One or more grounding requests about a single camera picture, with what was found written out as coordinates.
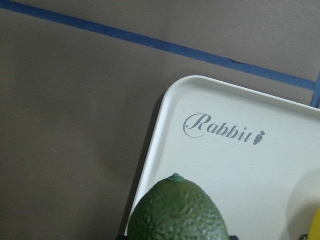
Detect vertical blue tape strip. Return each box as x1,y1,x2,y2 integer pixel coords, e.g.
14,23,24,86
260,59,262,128
310,74,320,109

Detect yellow lemon at frame edge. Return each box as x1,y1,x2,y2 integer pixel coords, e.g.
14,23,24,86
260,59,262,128
307,209,320,240

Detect horizontal blue tape strip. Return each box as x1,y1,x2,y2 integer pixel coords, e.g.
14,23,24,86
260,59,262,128
0,0,316,90

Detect white rabbit tray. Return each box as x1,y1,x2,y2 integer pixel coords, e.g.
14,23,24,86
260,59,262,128
133,75,320,240

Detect green lime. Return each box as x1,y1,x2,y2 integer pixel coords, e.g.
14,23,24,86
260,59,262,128
127,173,230,240

